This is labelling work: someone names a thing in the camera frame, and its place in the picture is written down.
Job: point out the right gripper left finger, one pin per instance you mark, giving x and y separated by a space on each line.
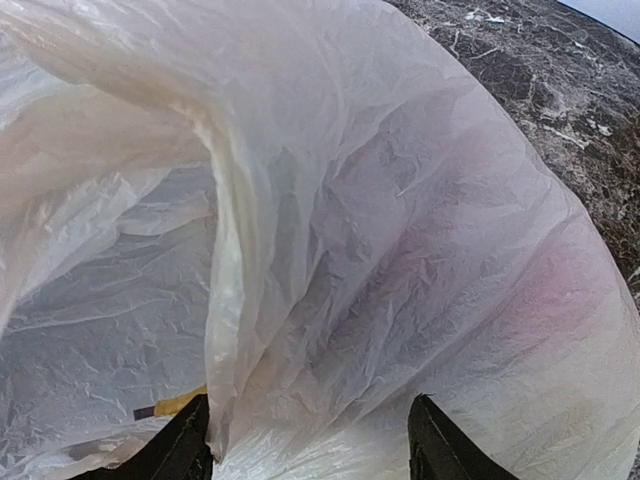
178 451

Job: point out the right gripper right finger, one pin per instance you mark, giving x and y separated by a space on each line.
440 450

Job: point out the banana print plastic bag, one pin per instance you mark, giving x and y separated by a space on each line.
315 212

